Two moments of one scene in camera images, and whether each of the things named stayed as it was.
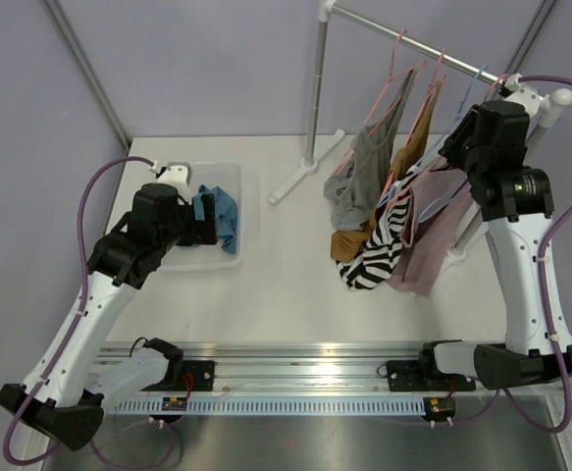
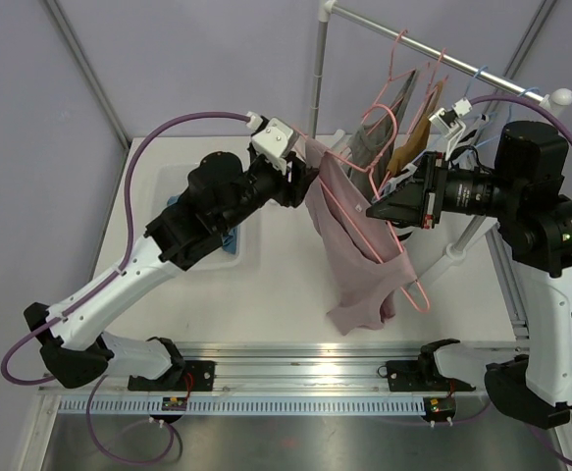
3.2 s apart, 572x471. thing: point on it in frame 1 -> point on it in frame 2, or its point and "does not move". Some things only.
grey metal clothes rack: x=327 y=11 does not move
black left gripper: x=205 y=231 -> x=290 y=192
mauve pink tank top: x=433 y=212 -> x=371 y=263
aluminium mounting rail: x=291 y=370 does not move
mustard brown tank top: x=347 y=246 does not move
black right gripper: x=452 y=145 -> x=417 y=202
